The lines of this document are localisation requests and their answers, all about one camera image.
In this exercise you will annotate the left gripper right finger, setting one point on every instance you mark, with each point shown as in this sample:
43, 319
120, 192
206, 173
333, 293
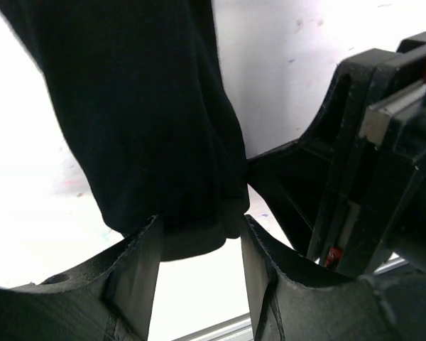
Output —
293, 298

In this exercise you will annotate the black underwear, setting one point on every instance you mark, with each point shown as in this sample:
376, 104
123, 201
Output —
137, 90

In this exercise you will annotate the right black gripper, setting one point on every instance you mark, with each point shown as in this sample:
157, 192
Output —
343, 219

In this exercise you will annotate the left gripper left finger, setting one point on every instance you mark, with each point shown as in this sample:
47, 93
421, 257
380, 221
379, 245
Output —
107, 297

